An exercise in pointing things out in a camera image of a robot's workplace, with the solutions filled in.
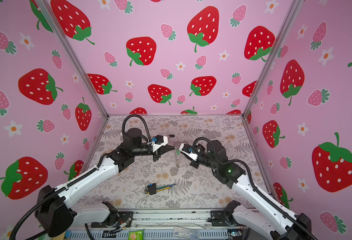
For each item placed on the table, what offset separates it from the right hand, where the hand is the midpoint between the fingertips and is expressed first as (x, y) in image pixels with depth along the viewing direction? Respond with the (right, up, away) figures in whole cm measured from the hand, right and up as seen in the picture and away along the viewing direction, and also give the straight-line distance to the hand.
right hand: (182, 148), depth 70 cm
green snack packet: (-22, -41, -1) cm, 46 cm away
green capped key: (-2, -2, -1) cm, 3 cm away
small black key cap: (-8, +4, +38) cm, 39 cm away
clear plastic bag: (+2, -40, -1) cm, 40 cm away
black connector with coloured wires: (-18, -25, +13) cm, 33 cm away
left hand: (-4, +1, -1) cm, 5 cm away
